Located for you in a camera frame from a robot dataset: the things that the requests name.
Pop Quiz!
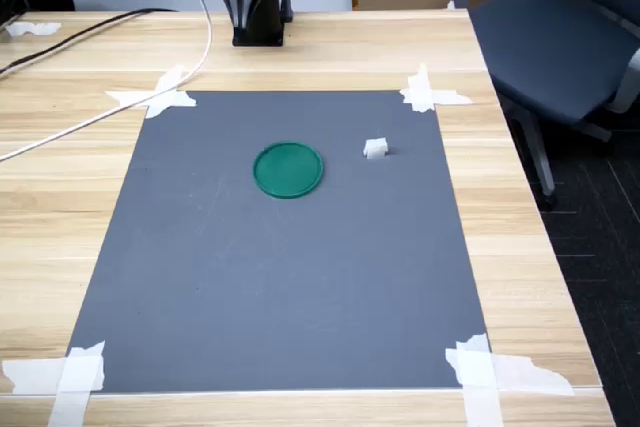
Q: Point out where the grey office chair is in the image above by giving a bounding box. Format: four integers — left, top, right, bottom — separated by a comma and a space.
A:
447, 0, 640, 212

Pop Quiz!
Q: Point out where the round green lid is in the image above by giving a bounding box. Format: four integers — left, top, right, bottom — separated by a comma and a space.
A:
252, 140, 326, 202

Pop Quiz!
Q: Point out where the small white tape scrap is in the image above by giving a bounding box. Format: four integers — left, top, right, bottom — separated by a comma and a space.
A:
3, 21, 63, 39

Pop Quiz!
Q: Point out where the dark grey mat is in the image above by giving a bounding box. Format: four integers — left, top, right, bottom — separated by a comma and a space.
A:
65, 90, 494, 394

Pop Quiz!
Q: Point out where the white tape cross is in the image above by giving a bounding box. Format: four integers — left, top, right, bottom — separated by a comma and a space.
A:
104, 64, 198, 120
444, 332, 575, 427
1, 340, 107, 427
398, 63, 474, 114

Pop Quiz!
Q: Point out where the black cable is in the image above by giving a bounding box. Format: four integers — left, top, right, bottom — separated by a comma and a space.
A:
0, 7, 179, 79

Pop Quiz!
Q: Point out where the white camera cable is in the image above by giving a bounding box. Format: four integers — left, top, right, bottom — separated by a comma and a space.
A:
0, 0, 214, 164

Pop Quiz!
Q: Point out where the small white plastic terminal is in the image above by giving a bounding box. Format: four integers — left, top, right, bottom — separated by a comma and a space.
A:
360, 136, 390, 161

